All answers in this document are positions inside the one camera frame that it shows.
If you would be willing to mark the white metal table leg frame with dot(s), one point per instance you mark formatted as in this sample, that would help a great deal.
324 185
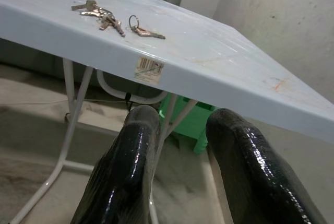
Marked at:
66 140

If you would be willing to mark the green plastic stool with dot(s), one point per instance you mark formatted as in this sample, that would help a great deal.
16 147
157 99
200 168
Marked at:
188 124

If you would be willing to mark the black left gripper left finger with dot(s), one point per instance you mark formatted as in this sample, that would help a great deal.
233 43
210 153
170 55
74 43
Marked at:
125 171

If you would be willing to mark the brass key bunch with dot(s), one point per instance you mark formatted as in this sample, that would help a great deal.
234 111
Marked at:
100 14

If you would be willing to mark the white plastic folding table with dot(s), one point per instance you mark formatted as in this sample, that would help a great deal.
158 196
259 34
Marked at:
195 41

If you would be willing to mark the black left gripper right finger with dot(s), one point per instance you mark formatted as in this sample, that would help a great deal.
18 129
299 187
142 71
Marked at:
255 177

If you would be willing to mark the barcode sticker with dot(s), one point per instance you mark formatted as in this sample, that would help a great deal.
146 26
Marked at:
148 68

